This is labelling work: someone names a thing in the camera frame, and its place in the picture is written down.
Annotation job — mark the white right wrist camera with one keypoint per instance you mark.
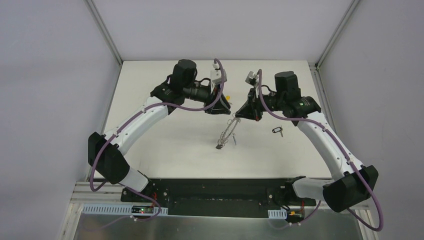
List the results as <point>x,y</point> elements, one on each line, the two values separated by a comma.
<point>252,79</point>

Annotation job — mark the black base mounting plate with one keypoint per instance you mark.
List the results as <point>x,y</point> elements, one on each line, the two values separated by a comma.
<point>220,197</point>

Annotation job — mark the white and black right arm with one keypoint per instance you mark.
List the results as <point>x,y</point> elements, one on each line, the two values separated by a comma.
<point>350,181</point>

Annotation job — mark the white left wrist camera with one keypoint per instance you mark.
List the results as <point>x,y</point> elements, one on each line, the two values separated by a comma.
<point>217,75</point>

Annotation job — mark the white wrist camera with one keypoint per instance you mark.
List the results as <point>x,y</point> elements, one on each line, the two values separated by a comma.
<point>252,79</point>
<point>217,75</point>

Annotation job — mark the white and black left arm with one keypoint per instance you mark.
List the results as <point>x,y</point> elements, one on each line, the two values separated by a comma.
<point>106,152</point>

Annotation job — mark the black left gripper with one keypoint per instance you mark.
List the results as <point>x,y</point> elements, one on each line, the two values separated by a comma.
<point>214,100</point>

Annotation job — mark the white slotted cable duct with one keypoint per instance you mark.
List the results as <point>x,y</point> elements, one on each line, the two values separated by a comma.
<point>123,209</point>

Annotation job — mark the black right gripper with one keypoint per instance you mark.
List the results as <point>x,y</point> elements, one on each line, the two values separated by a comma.
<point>253,104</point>

